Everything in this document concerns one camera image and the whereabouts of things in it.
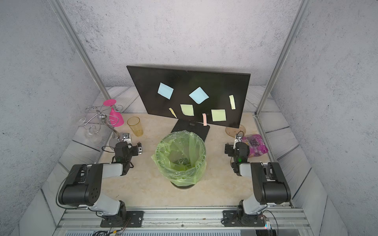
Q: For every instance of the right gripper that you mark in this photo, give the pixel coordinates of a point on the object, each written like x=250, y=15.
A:
x=231, y=153

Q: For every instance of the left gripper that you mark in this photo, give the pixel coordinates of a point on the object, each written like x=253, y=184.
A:
x=136, y=152

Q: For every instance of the yellow-green sticky note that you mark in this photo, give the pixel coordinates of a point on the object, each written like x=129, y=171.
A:
x=187, y=109
x=218, y=115

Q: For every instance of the narrow pink sticky note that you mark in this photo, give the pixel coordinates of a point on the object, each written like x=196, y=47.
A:
x=204, y=119

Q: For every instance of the narrow yellow sticky note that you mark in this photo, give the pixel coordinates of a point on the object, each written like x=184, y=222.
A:
x=232, y=102

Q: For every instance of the small yellow sticky note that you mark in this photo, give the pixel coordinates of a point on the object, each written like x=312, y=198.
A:
x=172, y=112

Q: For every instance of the light blue sticky note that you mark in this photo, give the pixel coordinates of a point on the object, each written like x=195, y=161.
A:
x=198, y=95
x=165, y=91

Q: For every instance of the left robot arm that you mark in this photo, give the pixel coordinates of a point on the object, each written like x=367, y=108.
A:
x=82, y=189

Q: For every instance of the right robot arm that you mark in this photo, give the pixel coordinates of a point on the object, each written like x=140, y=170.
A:
x=269, y=188

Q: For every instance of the black monitor stand base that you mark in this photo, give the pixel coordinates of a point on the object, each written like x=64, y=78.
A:
x=194, y=127

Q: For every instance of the black flat monitor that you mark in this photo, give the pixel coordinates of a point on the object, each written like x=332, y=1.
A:
x=217, y=85

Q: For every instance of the amber plastic tumbler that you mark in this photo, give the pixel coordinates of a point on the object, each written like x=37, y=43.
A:
x=134, y=124

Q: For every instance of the purple snack packet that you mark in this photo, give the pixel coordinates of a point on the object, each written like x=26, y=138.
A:
x=256, y=145

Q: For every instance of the pink plastic wine glass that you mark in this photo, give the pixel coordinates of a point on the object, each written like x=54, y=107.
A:
x=115, y=117

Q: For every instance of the clear wine glass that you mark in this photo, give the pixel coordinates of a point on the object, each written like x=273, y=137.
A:
x=91, y=132

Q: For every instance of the green plastic bin liner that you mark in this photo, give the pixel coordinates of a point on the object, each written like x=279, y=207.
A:
x=180, y=159

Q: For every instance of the black mesh trash bin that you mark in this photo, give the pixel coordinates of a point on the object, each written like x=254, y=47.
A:
x=180, y=184

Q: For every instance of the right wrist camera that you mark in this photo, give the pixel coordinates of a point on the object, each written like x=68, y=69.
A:
x=237, y=140

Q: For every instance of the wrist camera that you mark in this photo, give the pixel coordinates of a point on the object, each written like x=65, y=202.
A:
x=237, y=140
x=126, y=137

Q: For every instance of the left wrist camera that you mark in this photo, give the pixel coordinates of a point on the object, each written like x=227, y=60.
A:
x=126, y=137

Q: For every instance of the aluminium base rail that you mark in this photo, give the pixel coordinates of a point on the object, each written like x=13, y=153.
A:
x=278, y=218

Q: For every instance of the right aluminium frame post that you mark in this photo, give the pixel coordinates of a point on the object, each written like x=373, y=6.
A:
x=300, y=16

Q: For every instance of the aluminium frame post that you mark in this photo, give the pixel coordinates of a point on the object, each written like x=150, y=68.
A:
x=69, y=29
x=300, y=16

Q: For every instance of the left aluminium frame post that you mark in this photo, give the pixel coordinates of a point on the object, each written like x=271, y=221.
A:
x=69, y=29

